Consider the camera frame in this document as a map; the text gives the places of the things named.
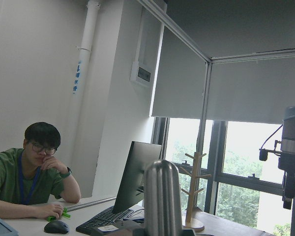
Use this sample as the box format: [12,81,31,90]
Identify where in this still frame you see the aluminium frame post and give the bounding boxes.
[137,0,295,236]

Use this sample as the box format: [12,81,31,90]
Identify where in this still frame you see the right grey roller blind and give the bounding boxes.
[206,57,295,123]

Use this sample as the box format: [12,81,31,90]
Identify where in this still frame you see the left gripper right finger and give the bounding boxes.
[182,229,196,236]

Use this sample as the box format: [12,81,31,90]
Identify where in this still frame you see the steel muddler black tip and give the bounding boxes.
[144,159,182,236]

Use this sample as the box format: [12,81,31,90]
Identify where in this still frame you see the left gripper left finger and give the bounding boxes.
[132,228,145,236]

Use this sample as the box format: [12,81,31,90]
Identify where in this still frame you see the black laptop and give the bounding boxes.
[113,141,162,213]

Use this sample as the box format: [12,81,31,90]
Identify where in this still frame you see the seated person green shirt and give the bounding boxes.
[0,122,82,219]

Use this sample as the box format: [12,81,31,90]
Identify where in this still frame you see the white wall pipe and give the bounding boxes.
[67,0,100,147]

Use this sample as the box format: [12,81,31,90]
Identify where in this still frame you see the left grey roller blind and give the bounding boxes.
[152,28,206,118]

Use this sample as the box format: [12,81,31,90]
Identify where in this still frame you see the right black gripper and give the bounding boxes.
[259,140,295,209]

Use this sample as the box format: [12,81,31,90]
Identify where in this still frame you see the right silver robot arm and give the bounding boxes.
[259,106,295,209]

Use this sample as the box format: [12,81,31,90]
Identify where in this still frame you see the black computer mouse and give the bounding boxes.
[44,220,70,234]

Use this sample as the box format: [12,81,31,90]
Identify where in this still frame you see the white electrical wall box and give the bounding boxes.
[130,61,152,86]

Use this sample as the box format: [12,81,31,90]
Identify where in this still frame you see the black keyboard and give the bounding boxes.
[76,206,134,235]

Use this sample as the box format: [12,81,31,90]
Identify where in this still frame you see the wooden cup tree stand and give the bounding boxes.
[178,152,212,232]

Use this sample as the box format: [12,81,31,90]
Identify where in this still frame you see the green plastic toy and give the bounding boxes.
[46,207,71,221]

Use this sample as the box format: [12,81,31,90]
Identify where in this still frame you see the grey roller blind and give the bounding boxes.
[152,28,206,118]
[206,57,295,123]

